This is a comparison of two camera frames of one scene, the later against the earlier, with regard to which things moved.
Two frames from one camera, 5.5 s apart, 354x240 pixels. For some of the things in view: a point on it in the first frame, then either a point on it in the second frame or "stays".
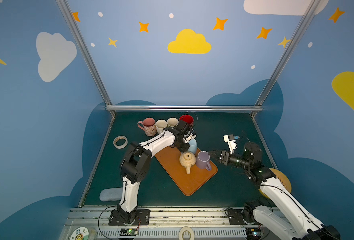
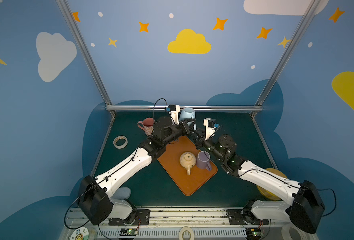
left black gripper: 189,135 to 186,126
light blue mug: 193,146 to 186,113
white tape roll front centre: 186,228 stays
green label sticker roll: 80,233 stays
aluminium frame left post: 81,40 stays
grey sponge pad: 112,194 stays
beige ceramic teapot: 187,159 stays
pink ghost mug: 149,126 stays
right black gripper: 224,157 to 201,139
